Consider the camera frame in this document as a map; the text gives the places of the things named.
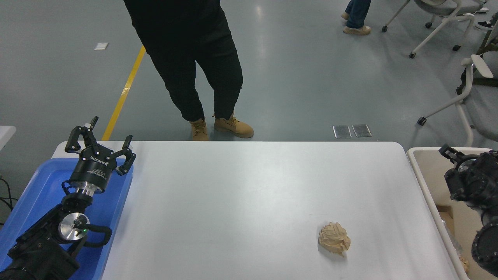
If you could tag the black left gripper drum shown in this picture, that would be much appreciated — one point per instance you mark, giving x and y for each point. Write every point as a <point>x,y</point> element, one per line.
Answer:
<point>95,167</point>

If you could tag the small tan paper ball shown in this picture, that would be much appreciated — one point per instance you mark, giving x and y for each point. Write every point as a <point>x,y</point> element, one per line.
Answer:
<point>464,264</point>

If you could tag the yellow floor tape line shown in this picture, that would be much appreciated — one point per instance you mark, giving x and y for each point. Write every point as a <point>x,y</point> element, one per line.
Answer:
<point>122,97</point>

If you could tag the blue plastic tray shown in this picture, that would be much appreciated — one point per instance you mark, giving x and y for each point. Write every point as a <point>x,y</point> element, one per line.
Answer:
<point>39,186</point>

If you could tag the person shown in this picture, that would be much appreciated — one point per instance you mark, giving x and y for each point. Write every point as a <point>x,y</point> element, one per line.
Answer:
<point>357,15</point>
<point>194,58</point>

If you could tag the silver floor outlet cover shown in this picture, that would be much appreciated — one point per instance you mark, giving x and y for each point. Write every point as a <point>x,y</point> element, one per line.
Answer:
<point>362,130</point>
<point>342,131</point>

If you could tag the large pale plastic bin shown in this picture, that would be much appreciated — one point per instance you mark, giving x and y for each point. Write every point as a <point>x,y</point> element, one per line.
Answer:
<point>432,182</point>

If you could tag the brown cardboard piece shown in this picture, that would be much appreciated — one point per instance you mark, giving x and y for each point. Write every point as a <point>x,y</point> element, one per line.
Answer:
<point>446,217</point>

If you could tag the white frame office chair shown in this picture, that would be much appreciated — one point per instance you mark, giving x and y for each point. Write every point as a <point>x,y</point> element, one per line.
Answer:
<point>447,6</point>
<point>486,112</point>

